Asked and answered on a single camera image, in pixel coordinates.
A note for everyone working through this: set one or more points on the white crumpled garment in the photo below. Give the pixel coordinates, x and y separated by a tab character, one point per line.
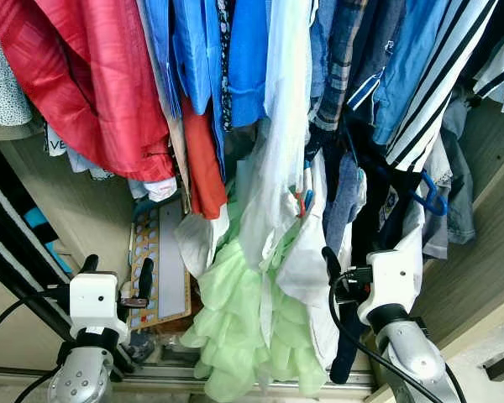
197	243

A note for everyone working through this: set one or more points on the dark navy trousers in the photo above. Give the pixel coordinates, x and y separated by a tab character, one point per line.
344	353

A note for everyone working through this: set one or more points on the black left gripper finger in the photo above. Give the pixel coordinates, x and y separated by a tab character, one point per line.
91	264
145	279

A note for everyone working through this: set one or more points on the bright blue hanging shirt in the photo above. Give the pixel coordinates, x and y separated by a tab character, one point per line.
248	59

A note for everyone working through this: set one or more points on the black white striped shirt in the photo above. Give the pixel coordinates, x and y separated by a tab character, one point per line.
441	92

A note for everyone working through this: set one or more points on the plaid hanging shirt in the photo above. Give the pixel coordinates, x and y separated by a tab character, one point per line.
340	67

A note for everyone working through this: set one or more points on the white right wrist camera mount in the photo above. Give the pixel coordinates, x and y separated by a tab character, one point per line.
395	277

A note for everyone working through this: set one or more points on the grey hanging jeans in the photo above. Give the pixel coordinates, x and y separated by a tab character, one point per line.
460	193

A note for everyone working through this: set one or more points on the plain white hanging shirt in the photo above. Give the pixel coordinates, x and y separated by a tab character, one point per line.
307	260

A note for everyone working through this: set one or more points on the black striped bag teal trim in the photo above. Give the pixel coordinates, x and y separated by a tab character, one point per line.
8	218

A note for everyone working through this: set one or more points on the light green ruffled dress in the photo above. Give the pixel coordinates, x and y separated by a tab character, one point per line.
235	319

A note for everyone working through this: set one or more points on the dark dotted hanging garment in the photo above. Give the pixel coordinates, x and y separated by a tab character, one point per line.
226	75

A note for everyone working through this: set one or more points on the blue plastic hanger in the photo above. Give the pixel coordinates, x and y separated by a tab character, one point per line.
431	186

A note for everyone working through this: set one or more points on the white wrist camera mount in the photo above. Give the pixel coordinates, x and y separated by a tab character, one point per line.
395	277
94	302

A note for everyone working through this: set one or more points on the orange hanging garment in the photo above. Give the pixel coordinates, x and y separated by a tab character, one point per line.
203	168

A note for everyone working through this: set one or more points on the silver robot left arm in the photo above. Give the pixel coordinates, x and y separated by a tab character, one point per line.
80	378

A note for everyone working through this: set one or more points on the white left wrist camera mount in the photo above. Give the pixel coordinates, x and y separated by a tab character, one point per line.
94	302

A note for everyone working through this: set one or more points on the white dotted hanging garment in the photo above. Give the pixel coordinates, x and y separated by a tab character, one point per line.
0	84

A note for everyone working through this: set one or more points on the red hanging shirt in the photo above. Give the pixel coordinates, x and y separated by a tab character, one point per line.
92	75

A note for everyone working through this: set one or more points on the blue grey hanging garment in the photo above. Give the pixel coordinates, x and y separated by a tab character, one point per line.
346	201

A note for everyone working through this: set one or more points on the white sheer hanging garment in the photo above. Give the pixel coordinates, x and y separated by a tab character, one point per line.
286	101

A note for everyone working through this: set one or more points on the light blue denim shirt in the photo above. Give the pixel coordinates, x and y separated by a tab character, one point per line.
412	59

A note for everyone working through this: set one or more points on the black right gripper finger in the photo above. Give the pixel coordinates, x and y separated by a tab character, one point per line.
331	264

